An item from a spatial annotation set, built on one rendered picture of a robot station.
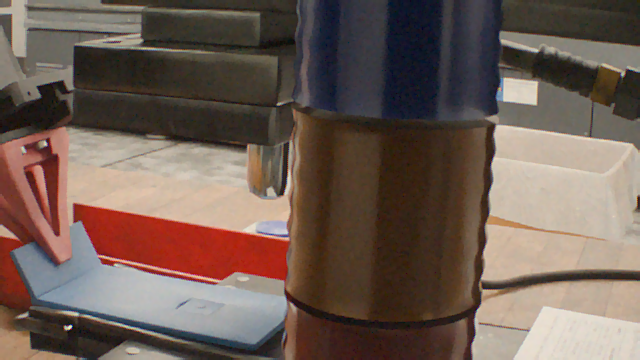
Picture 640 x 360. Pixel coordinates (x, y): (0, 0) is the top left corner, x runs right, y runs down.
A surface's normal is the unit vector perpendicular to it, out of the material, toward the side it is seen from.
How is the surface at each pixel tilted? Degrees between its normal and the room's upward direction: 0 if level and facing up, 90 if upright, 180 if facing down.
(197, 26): 90
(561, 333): 1
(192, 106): 90
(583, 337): 1
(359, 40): 76
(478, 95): 104
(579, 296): 0
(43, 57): 90
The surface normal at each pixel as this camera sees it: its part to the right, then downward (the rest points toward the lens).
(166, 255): -0.37, 0.20
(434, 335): 0.43, 0.46
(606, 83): -0.19, -0.29
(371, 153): -0.29, -0.04
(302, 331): -0.79, -0.14
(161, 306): 0.02, -0.97
